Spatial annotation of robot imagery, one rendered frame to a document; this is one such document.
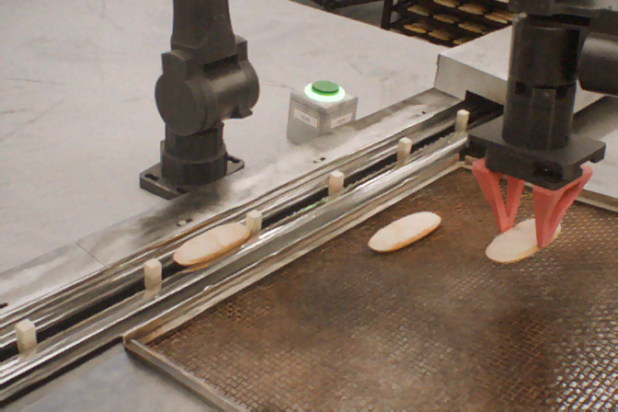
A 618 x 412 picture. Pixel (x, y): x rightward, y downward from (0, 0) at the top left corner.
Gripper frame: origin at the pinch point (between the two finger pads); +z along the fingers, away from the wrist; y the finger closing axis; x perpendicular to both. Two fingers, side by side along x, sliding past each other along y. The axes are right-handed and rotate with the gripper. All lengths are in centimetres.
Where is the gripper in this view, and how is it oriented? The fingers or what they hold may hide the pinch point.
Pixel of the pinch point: (524, 230)
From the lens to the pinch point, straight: 76.4
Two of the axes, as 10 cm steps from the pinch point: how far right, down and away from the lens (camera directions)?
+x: 7.2, -3.1, 6.2
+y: 6.9, 3.0, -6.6
